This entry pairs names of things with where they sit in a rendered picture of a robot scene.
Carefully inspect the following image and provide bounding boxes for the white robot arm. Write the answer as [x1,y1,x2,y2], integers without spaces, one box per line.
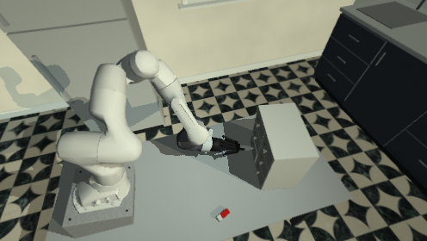
[56,50,213,213]

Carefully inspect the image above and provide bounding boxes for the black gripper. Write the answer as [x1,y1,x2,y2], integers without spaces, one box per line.
[210,135,251,157]

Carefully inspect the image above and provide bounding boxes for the small grey chest of drawers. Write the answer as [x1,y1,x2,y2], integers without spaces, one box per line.
[257,102,319,190]

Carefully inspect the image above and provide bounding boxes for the grey drawer front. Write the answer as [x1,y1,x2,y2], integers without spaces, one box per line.
[256,109,265,142]
[253,122,261,153]
[262,132,274,169]
[251,134,257,163]
[256,157,264,187]
[258,146,269,180]

